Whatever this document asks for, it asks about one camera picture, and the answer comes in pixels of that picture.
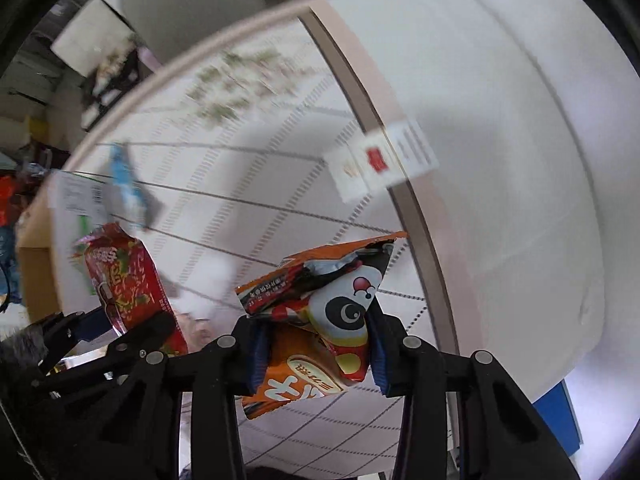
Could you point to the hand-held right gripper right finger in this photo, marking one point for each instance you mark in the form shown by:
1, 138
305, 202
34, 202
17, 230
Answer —
377, 360

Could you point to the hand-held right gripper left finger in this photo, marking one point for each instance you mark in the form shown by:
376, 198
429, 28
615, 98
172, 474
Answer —
260, 360

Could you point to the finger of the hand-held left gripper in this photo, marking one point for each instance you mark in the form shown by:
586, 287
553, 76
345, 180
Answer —
142, 336
92, 323

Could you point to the orange snack packet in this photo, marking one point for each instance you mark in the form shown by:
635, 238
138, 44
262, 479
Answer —
300, 370

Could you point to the red snack packet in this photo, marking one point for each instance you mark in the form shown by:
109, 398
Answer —
130, 280

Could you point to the green packet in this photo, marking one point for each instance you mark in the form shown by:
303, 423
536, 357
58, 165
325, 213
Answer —
82, 240

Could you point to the blue snack packet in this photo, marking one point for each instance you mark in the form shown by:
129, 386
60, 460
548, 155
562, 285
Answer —
127, 185

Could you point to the red cloth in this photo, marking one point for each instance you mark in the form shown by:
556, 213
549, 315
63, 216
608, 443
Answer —
7, 195

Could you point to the blue box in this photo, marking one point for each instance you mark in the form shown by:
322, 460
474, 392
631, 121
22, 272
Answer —
560, 420

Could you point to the white mattress tag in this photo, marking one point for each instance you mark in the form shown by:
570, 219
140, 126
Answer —
380, 160

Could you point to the white board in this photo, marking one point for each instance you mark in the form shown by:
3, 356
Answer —
90, 30

